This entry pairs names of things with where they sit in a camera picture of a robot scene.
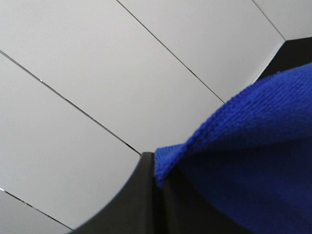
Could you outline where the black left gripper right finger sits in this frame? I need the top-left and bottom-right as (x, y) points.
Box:
(163, 168), (240, 234)

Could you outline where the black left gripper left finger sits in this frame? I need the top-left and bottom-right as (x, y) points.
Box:
(73, 152), (159, 234)

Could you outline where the blue microfibre towel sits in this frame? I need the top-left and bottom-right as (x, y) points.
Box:
(154, 64), (312, 234)

